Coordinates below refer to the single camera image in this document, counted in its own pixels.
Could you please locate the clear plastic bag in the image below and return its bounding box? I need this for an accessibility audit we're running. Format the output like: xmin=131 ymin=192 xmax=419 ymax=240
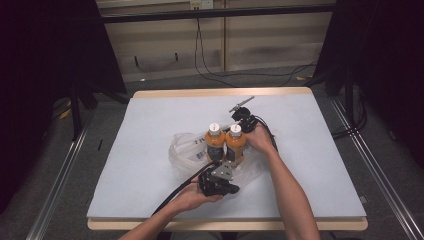
xmin=168 ymin=132 xmax=268 ymax=190

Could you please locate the bundle of black cables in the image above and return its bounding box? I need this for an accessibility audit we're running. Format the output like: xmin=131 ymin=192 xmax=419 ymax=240
xmin=332 ymin=85 xmax=368 ymax=140

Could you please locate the white wall outlet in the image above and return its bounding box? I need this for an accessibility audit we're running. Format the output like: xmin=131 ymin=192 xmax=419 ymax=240
xmin=189 ymin=0 xmax=214 ymax=10

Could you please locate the wooden table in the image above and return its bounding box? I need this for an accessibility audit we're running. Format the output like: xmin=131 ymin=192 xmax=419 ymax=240
xmin=87 ymin=87 xmax=369 ymax=232

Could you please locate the person's left hand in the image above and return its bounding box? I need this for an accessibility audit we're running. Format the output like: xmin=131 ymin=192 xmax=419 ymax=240
xmin=173 ymin=181 xmax=224 ymax=213

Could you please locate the white table mat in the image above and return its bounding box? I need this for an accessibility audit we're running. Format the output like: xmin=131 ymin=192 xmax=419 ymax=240
xmin=87 ymin=93 xmax=367 ymax=220

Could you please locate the person's right hand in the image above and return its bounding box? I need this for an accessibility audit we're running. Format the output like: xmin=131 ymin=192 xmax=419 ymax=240
xmin=245 ymin=122 xmax=278 ymax=156

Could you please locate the right hand-held gripper cable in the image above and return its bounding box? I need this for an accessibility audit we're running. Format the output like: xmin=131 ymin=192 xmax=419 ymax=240
xmin=254 ymin=114 xmax=278 ymax=151

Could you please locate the black curtain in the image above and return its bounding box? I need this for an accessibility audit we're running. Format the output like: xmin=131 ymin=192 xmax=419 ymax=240
xmin=313 ymin=0 xmax=424 ymax=168
xmin=0 ymin=0 xmax=128 ymax=214

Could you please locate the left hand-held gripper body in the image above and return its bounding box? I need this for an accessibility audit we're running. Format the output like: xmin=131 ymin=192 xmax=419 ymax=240
xmin=198 ymin=162 xmax=241 ymax=197

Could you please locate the metal floor rail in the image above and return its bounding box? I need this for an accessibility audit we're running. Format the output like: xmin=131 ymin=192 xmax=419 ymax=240
xmin=26 ymin=119 xmax=92 ymax=240
xmin=329 ymin=98 xmax=424 ymax=240

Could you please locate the black horizontal bar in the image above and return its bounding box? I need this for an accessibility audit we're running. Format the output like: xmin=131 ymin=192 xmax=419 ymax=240
xmin=99 ymin=3 xmax=336 ymax=24

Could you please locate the orange juice bottle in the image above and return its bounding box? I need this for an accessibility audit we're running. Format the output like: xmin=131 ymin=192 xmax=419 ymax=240
xmin=204 ymin=122 xmax=227 ymax=164
xmin=225 ymin=123 xmax=248 ymax=168

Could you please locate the long black floor cable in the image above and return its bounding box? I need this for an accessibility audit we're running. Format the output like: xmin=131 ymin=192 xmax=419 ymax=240
xmin=194 ymin=18 xmax=318 ymax=88

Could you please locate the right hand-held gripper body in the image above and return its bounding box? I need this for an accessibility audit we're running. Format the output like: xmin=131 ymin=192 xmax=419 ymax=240
xmin=228 ymin=96 xmax=260 ymax=134

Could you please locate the black stand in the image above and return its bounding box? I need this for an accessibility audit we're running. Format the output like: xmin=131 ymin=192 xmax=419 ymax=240
xmin=344 ymin=68 xmax=356 ymax=129
xmin=68 ymin=83 xmax=84 ymax=141

